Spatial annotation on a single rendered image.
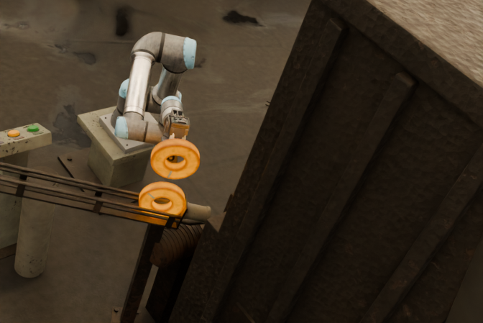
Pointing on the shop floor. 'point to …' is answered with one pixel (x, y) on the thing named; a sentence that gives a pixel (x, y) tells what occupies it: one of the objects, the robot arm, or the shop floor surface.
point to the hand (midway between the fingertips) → (176, 155)
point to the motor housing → (171, 268)
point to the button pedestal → (16, 148)
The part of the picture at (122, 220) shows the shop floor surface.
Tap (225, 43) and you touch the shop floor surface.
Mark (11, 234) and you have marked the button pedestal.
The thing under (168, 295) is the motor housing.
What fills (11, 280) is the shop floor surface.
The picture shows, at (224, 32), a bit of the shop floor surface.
